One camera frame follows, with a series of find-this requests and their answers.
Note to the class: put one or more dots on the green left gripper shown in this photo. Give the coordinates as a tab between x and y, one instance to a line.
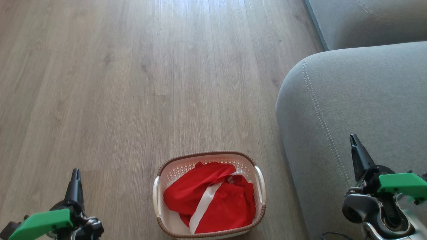
41	222

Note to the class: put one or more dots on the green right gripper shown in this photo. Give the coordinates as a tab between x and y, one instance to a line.
398	183

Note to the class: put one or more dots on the red shirt thin white stripes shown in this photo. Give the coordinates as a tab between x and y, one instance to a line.
191	188

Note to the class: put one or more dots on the red shorts wide white stripe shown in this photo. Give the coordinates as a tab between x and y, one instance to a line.
230	208

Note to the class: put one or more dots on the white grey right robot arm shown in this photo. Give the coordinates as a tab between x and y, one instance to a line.
373	213

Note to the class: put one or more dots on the grey fabric sofa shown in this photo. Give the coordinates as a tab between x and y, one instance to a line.
367	100

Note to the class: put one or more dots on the white plastic laundry basket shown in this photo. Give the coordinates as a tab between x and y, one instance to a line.
173	170

